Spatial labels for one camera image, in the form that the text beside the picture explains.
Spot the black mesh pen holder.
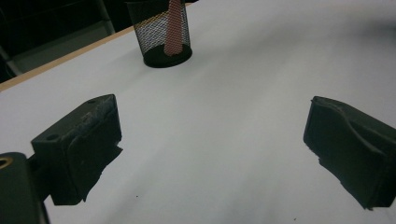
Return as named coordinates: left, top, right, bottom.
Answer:
left=125, top=0, right=193, bottom=69

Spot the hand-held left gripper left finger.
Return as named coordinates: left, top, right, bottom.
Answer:
left=30, top=93, right=123, bottom=206

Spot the pink hairbrush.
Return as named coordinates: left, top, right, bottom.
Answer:
left=163, top=0, right=184, bottom=58

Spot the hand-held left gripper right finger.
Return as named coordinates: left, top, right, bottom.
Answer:
left=303, top=95, right=396, bottom=211

